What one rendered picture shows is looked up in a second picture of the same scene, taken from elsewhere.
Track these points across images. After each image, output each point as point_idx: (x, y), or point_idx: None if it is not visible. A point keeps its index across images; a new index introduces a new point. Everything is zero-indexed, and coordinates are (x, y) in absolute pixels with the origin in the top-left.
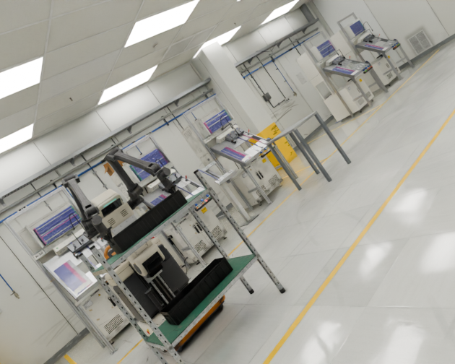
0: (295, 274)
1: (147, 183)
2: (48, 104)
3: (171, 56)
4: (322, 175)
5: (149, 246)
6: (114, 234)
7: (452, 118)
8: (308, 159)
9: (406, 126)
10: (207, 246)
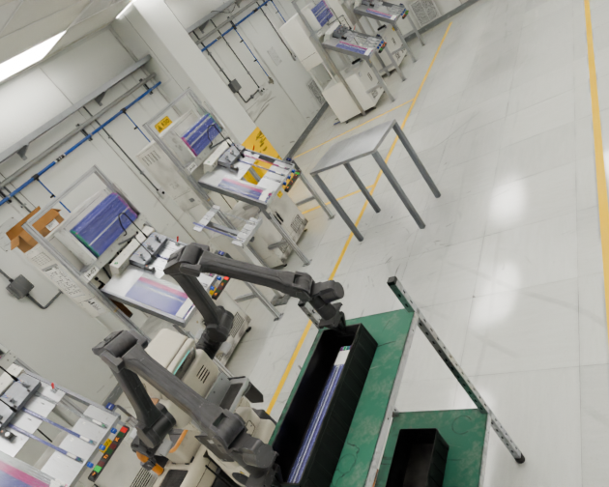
0: (516, 418)
1: (109, 259)
2: None
3: (90, 14)
4: (391, 214)
5: (257, 426)
6: (199, 428)
7: (605, 131)
8: (364, 192)
9: (509, 139)
10: (228, 351)
